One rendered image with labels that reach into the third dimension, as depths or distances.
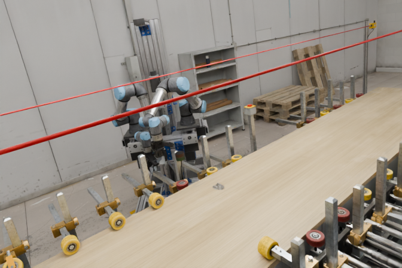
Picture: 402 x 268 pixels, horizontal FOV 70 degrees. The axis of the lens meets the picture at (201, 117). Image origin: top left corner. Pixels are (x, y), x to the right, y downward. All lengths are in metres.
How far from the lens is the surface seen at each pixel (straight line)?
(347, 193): 1.83
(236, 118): 5.46
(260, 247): 1.37
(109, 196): 1.86
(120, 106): 2.50
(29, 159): 4.54
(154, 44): 2.78
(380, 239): 1.64
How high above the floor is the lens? 1.87
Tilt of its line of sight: 17 degrees down
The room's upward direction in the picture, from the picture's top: 9 degrees counter-clockwise
